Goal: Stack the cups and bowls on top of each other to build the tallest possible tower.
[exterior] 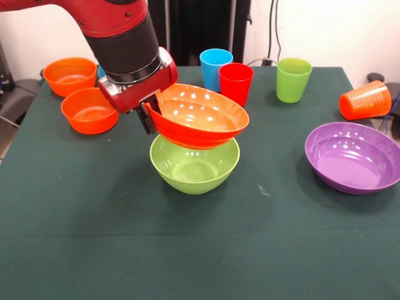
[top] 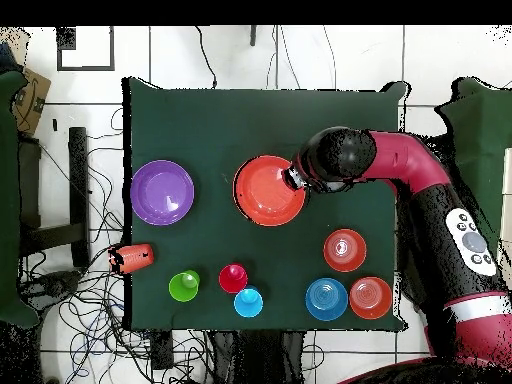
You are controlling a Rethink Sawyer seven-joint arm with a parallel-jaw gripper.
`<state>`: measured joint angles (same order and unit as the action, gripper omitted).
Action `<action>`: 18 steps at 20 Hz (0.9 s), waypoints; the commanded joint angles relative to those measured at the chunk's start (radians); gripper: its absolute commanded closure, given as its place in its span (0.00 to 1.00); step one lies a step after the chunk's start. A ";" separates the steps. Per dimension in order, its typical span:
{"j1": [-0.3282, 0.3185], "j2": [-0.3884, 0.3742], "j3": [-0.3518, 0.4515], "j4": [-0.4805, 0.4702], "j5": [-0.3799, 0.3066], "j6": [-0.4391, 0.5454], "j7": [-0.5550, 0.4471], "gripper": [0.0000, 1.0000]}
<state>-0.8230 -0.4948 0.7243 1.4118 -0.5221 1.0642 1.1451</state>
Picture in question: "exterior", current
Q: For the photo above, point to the blue bowl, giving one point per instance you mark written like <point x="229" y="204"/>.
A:
<point x="100" y="72"/>

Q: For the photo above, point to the small orange bowl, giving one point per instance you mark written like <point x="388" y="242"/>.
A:
<point x="70" y="75"/>
<point x="87" y="122"/>

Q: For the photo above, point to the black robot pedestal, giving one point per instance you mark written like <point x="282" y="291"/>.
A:
<point x="187" y="31"/>

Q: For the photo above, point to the wide orange bowl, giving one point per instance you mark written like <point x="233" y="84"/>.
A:
<point x="203" y="118"/>

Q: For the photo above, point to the green bowl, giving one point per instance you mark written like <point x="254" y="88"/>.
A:
<point x="193" y="175"/>

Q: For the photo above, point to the dark equipment rack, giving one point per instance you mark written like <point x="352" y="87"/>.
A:
<point x="2" y="72"/>

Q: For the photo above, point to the green cup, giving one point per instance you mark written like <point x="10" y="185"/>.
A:
<point x="293" y="81"/>

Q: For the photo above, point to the grey chair base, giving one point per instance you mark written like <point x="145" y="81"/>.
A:
<point x="18" y="97"/>

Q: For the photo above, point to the red cup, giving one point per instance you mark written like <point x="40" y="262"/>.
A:
<point x="236" y="84"/>

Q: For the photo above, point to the dark green tablecloth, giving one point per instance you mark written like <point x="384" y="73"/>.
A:
<point x="187" y="234"/>

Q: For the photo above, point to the orange cup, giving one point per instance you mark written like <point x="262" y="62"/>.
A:
<point x="365" y="101"/>

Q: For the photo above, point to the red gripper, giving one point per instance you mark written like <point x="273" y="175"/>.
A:
<point x="140" y="90"/>

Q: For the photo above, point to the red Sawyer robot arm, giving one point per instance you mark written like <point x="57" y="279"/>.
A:
<point x="118" y="31"/>

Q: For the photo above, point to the purple bowl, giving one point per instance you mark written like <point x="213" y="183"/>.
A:
<point x="350" y="162"/>

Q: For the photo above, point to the blue cup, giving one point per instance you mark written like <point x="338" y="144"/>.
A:
<point x="211" y="72"/>

